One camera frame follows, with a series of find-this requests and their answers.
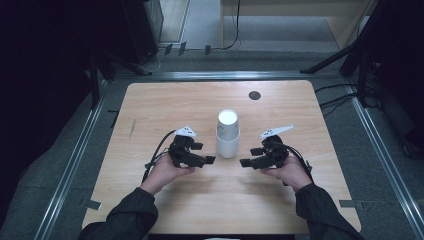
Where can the black tripod stand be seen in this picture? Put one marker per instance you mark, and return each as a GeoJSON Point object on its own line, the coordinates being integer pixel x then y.
{"type": "Point", "coordinates": [358, 43]}

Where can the light wooden furniture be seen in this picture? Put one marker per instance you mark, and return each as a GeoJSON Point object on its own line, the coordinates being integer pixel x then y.
{"type": "Point", "coordinates": [300, 10]}

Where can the person's left hand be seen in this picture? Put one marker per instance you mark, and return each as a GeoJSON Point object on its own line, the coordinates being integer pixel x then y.
{"type": "Point", "coordinates": [163, 175]}

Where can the black metal stand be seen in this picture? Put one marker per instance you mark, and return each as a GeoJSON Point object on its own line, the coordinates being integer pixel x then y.
{"type": "Point", "coordinates": [100, 70]}

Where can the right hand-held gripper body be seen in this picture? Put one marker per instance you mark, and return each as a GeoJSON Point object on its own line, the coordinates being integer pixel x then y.
{"type": "Point", "coordinates": [275, 155]}

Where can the stack of white paper cups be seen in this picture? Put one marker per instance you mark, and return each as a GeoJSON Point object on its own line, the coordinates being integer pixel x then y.
{"type": "Point", "coordinates": [228, 140]}

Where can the round black table grommet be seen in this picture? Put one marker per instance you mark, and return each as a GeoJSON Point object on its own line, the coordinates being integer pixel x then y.
{"type": "Point", "coordinates": [254, 95]}

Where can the black tape strip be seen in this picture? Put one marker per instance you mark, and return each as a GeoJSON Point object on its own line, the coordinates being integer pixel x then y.
{"type": "Point", "coordinates": [207, 50]}
{"type": "Point", "coordinates": [168, 49]}
{"type": "Point", "coordinates": [182, 48]}

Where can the person's right hand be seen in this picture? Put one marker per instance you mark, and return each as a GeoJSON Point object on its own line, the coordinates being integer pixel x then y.
{"type": "Point", "coordinates": [293, 173]}

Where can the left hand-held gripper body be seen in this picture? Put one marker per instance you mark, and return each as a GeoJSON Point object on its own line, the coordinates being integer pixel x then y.
{"type": "Point", "coordinates": [181, 151]}

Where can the black cabinet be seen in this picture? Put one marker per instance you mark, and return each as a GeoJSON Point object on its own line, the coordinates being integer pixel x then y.
{"type": "Point", "coordinates": [141, 30]}

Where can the metal floor rail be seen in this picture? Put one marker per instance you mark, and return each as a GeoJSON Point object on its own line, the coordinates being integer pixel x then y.
{"type": "Point", "coordinates": [386, 166]}
{"type": "Point", "coordinates": [226, 75]}
{"type": "Point", "coordinates": [71, 166]}

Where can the grey tape piece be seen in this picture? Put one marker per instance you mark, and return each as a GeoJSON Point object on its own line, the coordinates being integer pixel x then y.
{"type": "Point", "coordinates": [90, 204]}
{"type": "Point", "coordinates": [347, 203]}

